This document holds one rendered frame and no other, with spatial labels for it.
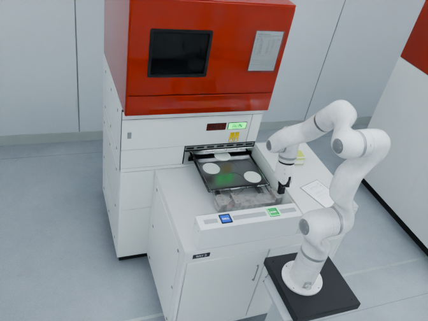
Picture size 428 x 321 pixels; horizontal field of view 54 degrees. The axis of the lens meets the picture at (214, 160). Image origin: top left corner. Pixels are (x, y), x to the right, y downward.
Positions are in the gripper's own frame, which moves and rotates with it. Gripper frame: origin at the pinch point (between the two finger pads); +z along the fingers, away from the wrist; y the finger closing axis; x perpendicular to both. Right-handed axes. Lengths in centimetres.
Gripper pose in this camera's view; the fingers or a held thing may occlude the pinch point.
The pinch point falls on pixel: (281, 189)
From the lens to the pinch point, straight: 205.0
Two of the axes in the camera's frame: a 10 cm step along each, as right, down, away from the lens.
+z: -0.9, 9.0, 4.3
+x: 9.3, -0.8, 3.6
